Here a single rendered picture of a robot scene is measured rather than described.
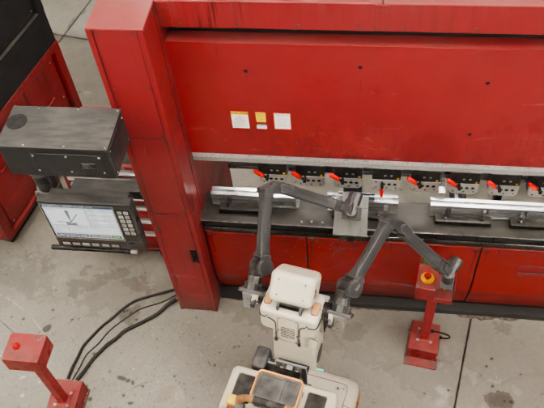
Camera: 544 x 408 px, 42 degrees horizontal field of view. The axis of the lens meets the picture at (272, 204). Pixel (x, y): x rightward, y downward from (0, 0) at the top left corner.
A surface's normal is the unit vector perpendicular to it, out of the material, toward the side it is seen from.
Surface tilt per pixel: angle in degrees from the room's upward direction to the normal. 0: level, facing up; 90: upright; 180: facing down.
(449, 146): 90
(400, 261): 90
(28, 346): 0
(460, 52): 90
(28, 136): 0
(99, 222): 90
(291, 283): 48
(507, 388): 0
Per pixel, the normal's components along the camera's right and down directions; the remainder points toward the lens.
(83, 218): -0.11, 0.79
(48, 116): -0.07, -0.61
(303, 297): -0.28, 0.15
